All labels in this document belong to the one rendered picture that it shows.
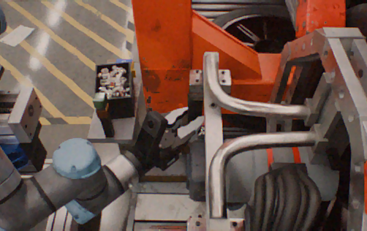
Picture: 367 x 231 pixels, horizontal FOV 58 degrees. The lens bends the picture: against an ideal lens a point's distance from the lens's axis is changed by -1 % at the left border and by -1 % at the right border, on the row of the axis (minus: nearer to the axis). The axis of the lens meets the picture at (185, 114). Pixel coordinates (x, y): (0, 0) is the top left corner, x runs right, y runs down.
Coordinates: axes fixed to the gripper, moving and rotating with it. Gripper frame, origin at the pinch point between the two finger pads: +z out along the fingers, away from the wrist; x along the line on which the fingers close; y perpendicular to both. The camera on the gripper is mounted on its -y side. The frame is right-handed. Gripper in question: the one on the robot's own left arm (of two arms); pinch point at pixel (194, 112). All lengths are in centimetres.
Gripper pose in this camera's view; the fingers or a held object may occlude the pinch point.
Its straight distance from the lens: 80.8
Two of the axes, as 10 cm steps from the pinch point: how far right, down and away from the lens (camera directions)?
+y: 0.0, 6.5, 7.6
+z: 7.2, -5.3, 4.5
